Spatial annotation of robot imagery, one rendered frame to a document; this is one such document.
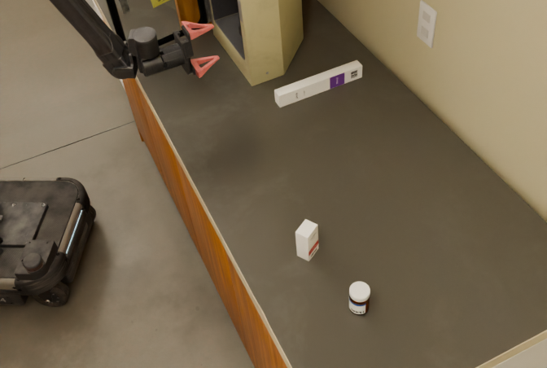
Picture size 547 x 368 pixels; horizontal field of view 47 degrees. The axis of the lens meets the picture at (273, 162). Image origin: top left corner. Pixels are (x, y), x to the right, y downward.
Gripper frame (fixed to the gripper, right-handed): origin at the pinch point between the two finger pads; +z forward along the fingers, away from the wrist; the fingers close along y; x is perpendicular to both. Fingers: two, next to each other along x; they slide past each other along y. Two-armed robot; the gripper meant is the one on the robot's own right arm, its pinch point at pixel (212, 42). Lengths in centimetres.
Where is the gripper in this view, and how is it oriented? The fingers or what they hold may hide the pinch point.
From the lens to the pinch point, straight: 169.1
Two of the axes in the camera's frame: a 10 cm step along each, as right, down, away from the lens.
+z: 9.0, -3.5, 2.5
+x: -4.3, -6.1, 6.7
